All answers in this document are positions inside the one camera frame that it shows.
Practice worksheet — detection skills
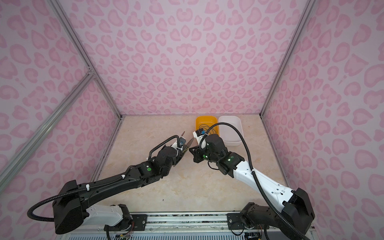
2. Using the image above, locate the green cable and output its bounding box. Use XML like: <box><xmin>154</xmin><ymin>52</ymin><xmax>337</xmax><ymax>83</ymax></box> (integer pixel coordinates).
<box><xmin>199</xmin><ymin>122</ymin><xmax>217</xmax><ymax>133</ymax></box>

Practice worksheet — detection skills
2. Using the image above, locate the aluminium frame diagonal strut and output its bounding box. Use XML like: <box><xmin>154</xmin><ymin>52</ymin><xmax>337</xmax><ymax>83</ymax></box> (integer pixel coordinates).
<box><xmin>1</xmin><ymin>71</ymin><xmax>95</xmax><ymax>193</ymax></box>

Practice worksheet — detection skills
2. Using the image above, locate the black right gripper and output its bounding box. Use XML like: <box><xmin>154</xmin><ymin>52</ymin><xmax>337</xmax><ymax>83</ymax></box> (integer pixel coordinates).
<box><xmin>188</xmin><ymin>143</ymin><xmax>221</xmax><ymax>163</ymax></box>

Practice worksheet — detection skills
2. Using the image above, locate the yellow plastic bin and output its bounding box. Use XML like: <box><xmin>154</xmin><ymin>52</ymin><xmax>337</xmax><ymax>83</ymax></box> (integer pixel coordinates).
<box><xmin>196</xmin><ymin>116</ymin><xmax>218</xmax><ymax>132</ymax></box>

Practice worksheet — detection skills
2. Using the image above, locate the dark grey cable spool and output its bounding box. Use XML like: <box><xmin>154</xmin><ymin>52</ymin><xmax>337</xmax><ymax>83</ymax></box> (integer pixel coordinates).
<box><xmin>180</xmin><ymin>132</ymin><xmax>195</xmax><ymax>155</ymax></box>

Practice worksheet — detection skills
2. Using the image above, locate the white plastic bin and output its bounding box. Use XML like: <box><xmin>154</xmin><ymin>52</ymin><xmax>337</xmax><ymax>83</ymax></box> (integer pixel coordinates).
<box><xmin>218</xmin><ymin>116</ymin><xmax>244</xmax><ymax>147</ymax></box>

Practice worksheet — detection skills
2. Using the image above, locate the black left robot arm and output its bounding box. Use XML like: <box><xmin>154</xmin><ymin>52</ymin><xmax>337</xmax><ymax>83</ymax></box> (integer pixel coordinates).
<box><xmin>53</xmin><ymin>147</ymin><xmax>184</xmax><ymax>235</ymax></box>

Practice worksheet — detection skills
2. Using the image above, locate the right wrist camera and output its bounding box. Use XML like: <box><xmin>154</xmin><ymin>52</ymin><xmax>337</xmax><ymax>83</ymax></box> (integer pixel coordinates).
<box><xmin>193</xmin><ymin>128</ymin><xmax>207</xmax><ymax>149</ymax></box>

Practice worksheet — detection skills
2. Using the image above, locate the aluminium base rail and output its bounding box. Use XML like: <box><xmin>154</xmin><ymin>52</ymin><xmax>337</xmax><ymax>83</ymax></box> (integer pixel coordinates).
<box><xmin>55</xmin><ymin>210</ymin><xmax>319</xmax><ymax>240</ymax></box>

